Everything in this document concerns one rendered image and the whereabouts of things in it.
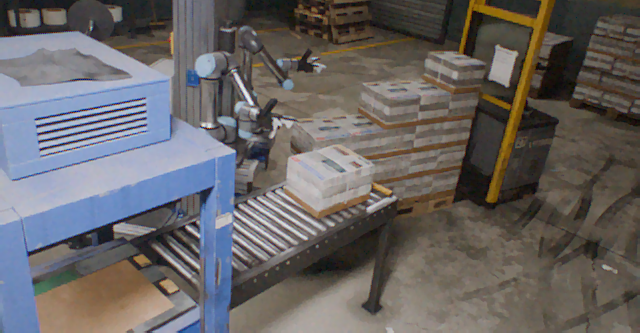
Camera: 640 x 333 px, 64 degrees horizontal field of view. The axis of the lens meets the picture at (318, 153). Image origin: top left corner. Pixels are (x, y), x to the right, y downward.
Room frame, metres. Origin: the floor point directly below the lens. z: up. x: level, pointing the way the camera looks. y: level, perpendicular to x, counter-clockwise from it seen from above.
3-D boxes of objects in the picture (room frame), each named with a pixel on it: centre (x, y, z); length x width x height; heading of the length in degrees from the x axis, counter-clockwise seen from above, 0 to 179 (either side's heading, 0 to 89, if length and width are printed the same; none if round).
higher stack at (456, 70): (4.01, -0.99, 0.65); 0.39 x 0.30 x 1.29; 32
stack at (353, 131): (3.63, -0.37, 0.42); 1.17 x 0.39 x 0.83; 122
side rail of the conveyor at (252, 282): (2.05, -0.03, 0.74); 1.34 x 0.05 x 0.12; 139
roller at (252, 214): (2.16, 0.21, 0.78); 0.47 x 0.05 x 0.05; 49
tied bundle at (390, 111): (3.70, -0.48, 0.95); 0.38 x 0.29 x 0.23; 33
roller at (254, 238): (2.07, 0.29, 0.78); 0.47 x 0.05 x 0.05; 49
